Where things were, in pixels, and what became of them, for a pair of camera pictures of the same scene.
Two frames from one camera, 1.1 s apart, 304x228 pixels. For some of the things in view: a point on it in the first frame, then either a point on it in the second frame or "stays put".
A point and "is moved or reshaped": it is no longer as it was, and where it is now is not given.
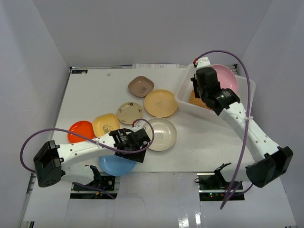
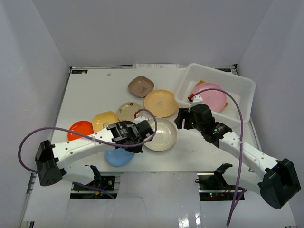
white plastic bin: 187,86 stays put
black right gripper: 194,80 to 184,114
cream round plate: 165,134 stays put
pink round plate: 226,78 is moved or reshaped
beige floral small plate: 129,111 stays put
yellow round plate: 161,103 stays put
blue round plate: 114,165 is moved or reshaped
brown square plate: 140,86 stays put
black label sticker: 79,71 stays put
